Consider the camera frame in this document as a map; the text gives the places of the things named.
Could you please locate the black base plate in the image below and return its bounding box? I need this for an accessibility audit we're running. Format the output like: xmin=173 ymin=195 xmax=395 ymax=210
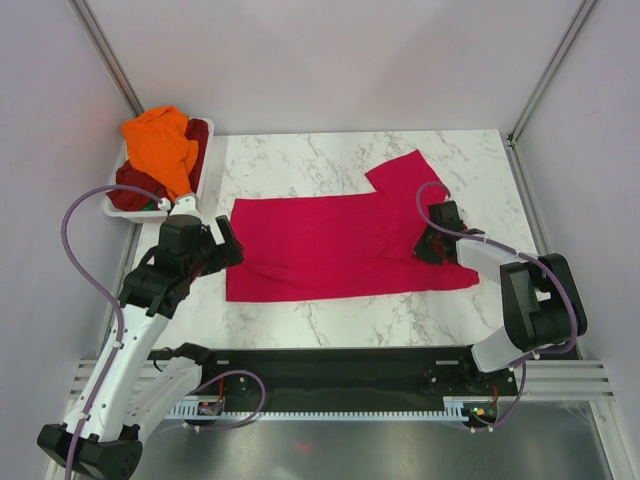
xmin=169 ymin=343 xmax=517 ymax=412

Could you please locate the pink red t shirt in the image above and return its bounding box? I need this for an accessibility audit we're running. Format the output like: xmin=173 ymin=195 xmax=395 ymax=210
xmin=226 ymin=150 xmax=479 ymax=303

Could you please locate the left aluminium frame post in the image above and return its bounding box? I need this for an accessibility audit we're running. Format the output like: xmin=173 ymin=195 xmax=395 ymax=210
xmin=69 ymin=0 xmax=144 ymax=116

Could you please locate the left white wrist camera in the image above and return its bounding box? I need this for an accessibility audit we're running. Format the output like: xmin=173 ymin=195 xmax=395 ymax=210
xmin=169 ymin=193 xmax=201 ymax=219

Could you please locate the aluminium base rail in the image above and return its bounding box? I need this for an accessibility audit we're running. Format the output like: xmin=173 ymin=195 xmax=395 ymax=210
xmin=68 ymin=357 xmax=617 ymax=401

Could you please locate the white plastic bin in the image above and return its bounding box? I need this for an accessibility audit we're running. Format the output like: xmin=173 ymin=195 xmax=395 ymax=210
xmin=102 ymin=117 xmax=226 ymax=224

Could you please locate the white slotted cable duct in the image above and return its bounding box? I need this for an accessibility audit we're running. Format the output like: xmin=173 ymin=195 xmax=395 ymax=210
xmin=165 ymin=397 xmax=469 ymax=422

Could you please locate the aluminium frame post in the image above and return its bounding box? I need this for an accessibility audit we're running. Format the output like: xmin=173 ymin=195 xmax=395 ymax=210
xmin=505 ymin=0 xmax=600 ymax=149
xmin=69 ymin=0 xmax=144 ymax=116

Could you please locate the right aluminium frame post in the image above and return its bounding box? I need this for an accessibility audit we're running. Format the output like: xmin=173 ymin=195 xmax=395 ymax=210
xmin=505 ymin=0 xmax=600 ymax=149

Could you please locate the orange t shirt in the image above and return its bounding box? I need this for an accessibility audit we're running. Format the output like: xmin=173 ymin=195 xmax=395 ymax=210
xmin=121 ymin=106 xmax=199 ymax=200

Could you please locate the green garment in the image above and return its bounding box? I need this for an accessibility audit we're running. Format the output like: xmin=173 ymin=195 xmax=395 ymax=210
xmin=142 ymin=199 xmax=159 ymax=211

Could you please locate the dark red t shirt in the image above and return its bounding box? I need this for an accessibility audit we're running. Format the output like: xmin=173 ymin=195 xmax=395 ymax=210
xmin=105 ymin=117 xmax=210 ymax=212

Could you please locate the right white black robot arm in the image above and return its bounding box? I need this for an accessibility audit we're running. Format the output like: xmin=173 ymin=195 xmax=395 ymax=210
xmin=413 ymin=200 xmax=587 ymax=394

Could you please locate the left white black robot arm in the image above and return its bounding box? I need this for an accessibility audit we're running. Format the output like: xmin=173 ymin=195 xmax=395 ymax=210
xmin=37 ymin=214 xmax=244 ymax=479

